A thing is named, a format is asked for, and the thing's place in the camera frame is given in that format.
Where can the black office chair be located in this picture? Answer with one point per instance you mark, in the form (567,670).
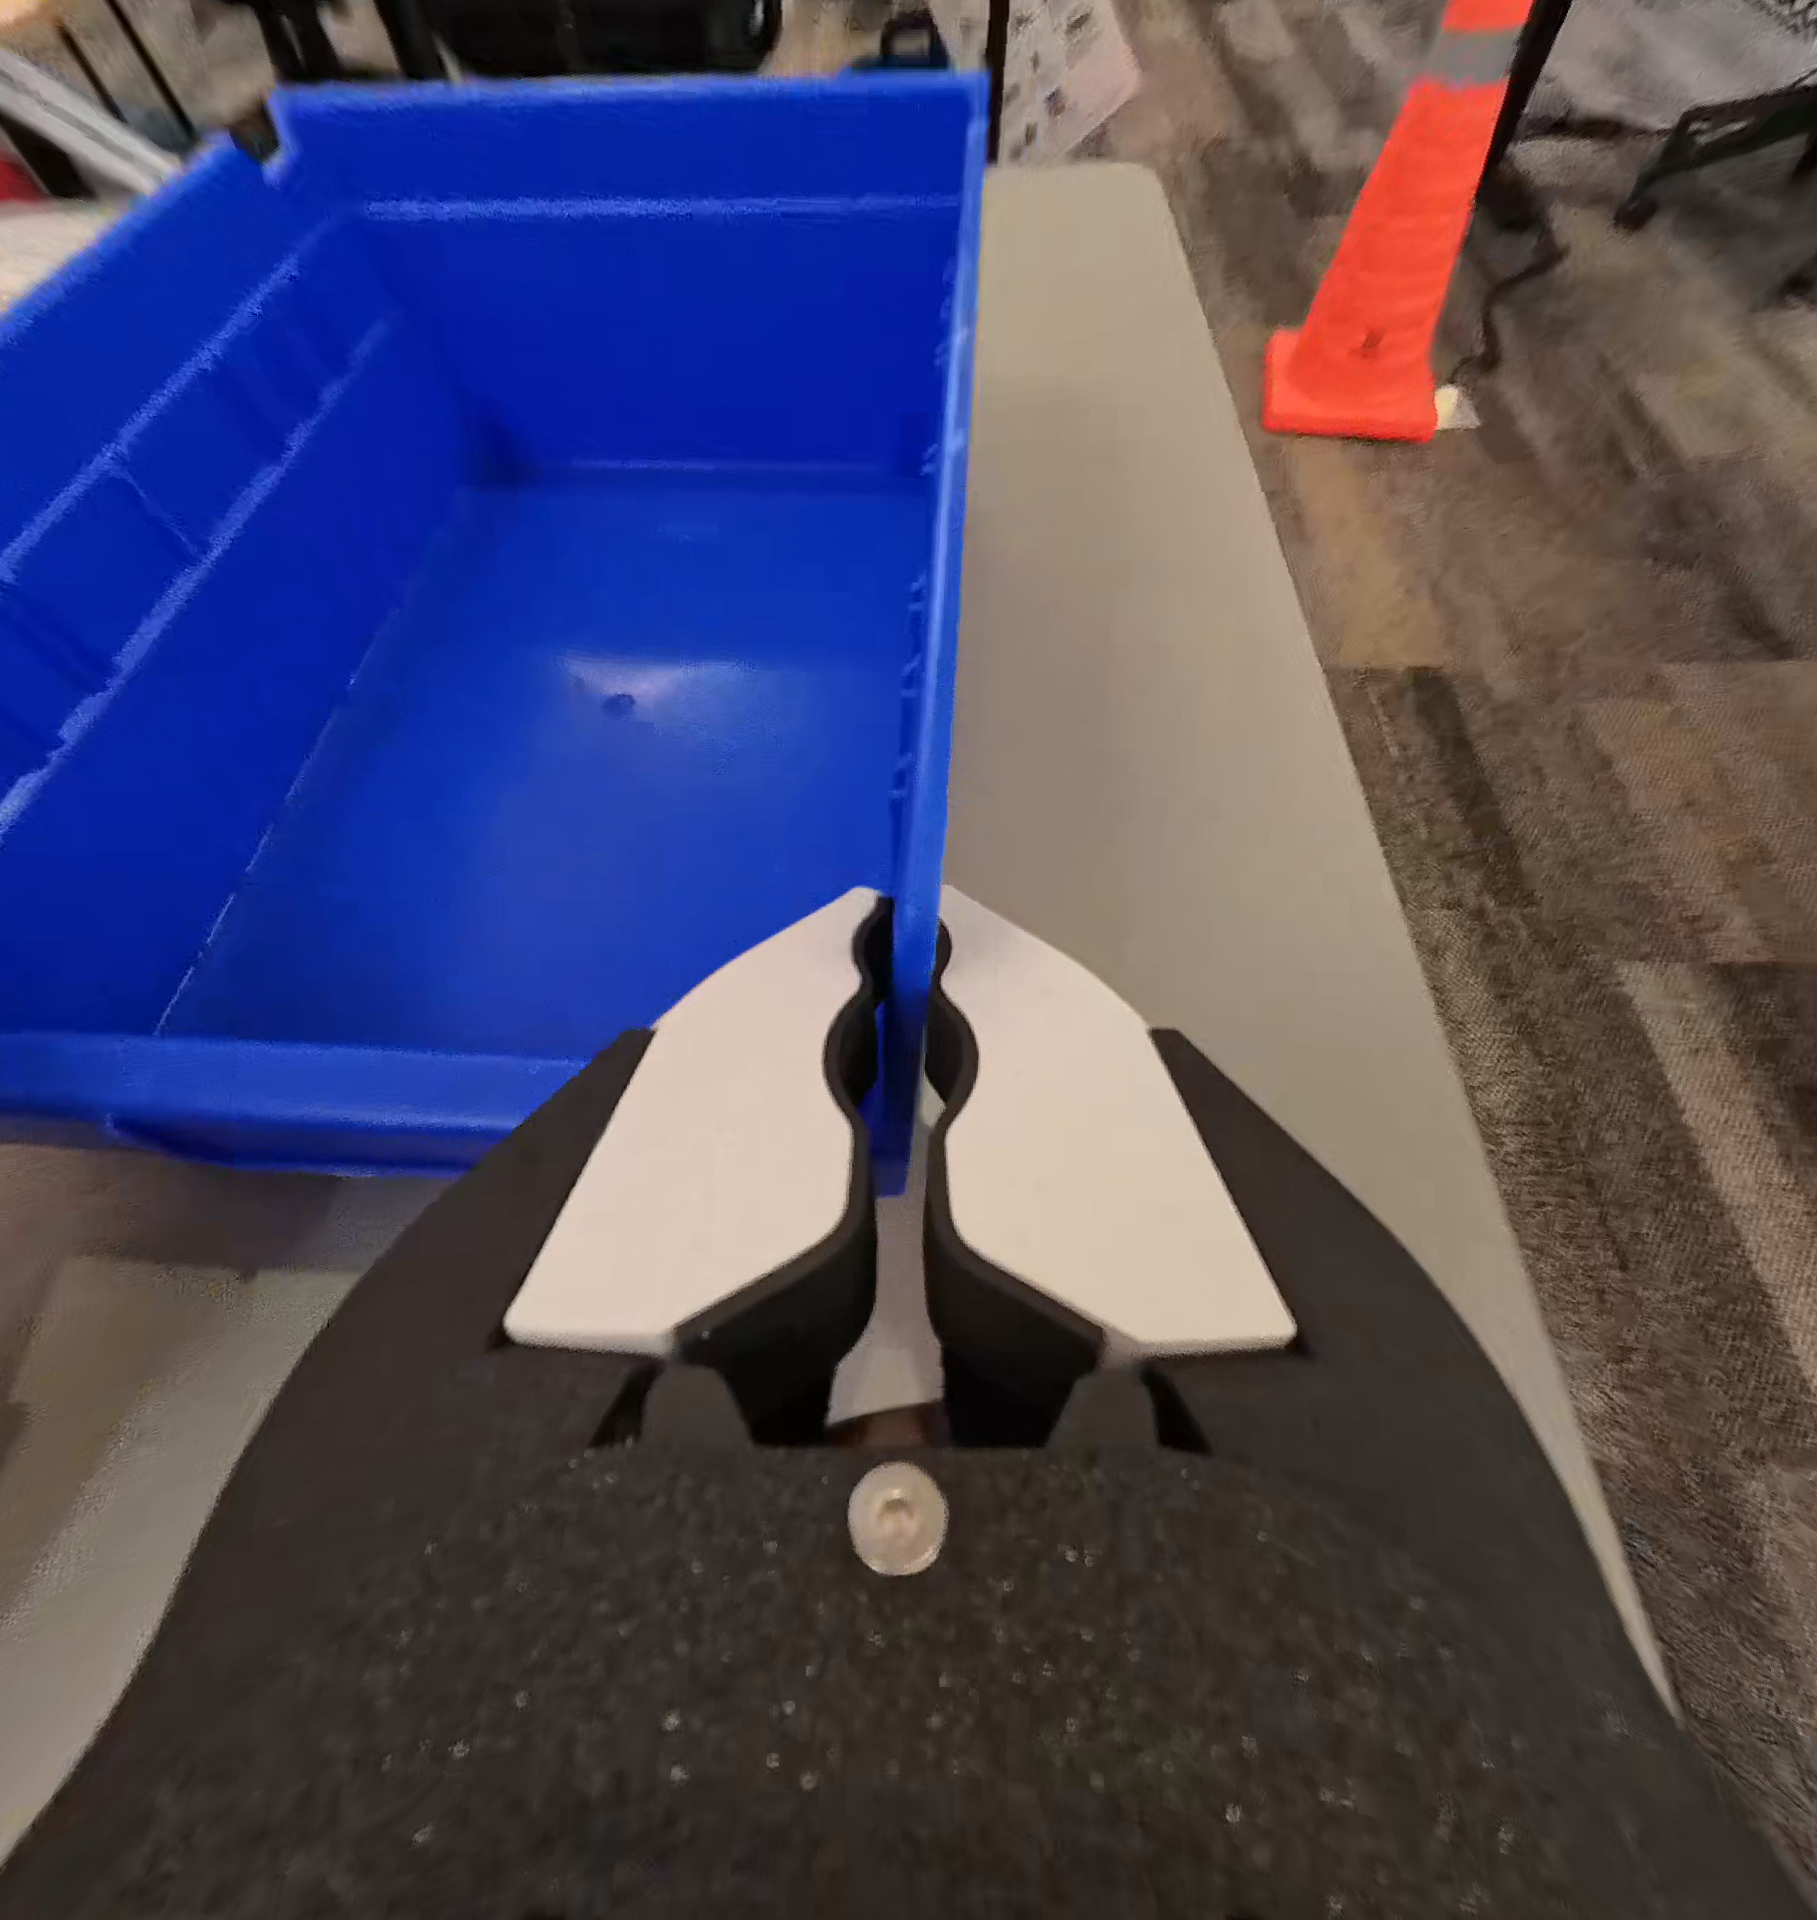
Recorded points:
(1749,149)
(593,29)

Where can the printed paper on black stand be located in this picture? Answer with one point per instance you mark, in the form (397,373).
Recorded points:
(1072,68)

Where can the black tripod stand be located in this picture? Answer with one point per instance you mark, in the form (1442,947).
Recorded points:
(1523,90)

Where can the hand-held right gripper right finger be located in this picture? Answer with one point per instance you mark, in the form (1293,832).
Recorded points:
(1118,1186)

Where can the orange traffic cone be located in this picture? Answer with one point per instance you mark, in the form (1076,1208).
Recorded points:
(1388,270)

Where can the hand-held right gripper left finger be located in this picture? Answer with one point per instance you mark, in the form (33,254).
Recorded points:
(698,1186)

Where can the blue plastic bin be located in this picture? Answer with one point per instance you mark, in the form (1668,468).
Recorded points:
(621,750)

